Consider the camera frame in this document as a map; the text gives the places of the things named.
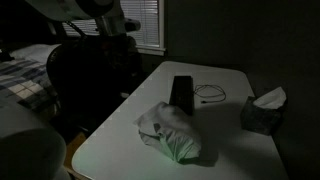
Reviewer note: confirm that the white window frame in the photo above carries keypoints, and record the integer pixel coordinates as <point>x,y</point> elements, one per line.
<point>161,26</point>

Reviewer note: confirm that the plaid bed blanket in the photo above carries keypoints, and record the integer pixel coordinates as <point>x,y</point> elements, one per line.
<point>20,83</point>

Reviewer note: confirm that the white cloth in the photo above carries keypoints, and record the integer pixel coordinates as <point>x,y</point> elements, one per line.
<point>173,130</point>

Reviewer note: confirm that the white window blinds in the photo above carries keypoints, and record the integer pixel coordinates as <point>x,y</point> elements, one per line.
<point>143,20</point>

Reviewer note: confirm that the black rectangular box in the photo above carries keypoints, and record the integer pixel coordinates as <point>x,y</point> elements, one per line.
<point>182,90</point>

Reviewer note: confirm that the dark tissue box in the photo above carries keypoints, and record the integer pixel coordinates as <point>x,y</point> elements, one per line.
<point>258,118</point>

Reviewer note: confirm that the white tissue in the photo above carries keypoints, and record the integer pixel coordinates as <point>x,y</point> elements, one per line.
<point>271,98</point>

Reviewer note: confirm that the white pillow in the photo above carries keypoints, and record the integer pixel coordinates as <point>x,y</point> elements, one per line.
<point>33,51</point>

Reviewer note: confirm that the black office chair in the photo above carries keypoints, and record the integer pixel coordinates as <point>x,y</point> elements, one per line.
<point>86,83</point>

